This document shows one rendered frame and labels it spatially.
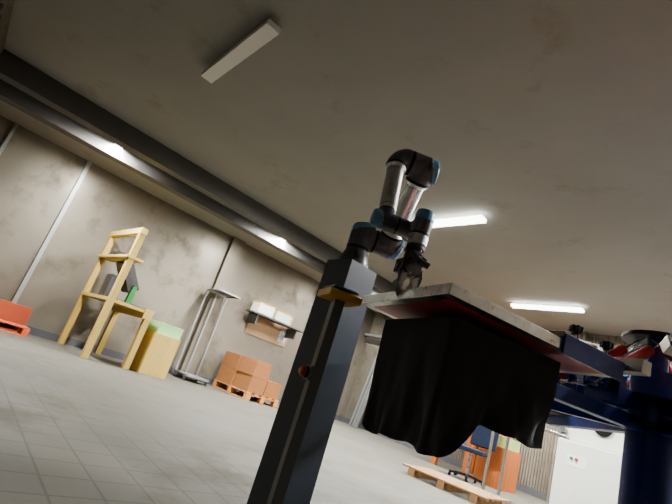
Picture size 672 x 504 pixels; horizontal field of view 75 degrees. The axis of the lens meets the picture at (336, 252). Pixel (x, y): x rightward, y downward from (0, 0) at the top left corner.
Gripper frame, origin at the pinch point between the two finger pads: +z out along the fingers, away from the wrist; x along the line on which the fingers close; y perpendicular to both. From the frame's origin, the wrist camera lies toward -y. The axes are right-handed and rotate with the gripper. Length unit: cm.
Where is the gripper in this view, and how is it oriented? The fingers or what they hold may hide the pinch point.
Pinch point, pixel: (404, 294)
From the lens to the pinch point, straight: 163.1
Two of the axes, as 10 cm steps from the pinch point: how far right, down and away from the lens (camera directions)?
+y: -4.0, 1.6, 9.0
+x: -8.5, -4.2, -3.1
